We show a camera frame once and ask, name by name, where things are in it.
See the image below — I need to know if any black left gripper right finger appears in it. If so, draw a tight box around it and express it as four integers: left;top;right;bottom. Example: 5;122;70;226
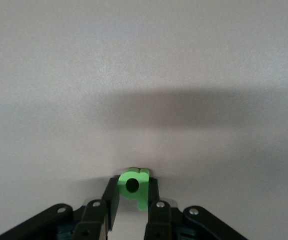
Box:
145;177;248;240

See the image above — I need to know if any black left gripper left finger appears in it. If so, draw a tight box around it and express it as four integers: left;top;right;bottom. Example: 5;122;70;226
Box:
0;176;121;240

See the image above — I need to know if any green foam letter b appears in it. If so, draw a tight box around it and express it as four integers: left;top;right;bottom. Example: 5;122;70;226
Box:
117;166;151;211

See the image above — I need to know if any brown table cover mat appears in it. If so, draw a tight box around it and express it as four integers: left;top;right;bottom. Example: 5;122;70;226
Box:
0;0;288;240

